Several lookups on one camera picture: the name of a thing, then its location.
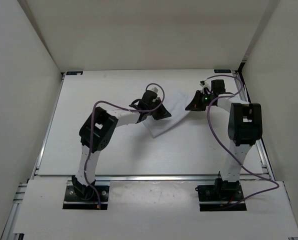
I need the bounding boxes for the blue corner label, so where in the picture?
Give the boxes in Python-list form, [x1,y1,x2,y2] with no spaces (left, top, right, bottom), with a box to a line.
[65,71,84,76]
[214,69,232,74]

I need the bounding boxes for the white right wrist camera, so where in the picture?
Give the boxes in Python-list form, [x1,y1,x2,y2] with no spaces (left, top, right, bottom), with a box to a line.
[199,79,211,92]

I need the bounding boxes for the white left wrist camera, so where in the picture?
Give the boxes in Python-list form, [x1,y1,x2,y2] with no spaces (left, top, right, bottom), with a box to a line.
[150,87,159,94]

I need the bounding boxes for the aluminium left front frame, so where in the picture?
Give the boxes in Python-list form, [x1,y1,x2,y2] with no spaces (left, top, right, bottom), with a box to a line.
[0,182,31,240]

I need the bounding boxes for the blue right corner label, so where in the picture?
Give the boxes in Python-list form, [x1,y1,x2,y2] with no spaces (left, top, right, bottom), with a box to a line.
[214,69,232,74]

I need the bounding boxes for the white fabric skirt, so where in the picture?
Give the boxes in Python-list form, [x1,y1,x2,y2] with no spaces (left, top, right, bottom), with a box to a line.
[142,91,194,139]

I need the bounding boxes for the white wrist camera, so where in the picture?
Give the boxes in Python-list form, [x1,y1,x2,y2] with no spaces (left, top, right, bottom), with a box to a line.
[150,87,159,94]
[199,79,211,92]

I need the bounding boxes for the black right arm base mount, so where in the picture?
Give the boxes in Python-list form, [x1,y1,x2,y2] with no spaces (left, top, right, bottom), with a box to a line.
[195,177,247,212]

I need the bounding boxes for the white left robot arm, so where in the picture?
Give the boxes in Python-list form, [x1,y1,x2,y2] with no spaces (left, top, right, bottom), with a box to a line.
[74,90,172,200]

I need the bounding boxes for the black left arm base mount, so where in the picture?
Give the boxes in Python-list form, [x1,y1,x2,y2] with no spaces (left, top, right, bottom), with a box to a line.
[62,175,110,211]

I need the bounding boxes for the blue left corner label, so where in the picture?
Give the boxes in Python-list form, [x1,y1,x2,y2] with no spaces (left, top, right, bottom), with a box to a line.
[65,71,84,76]

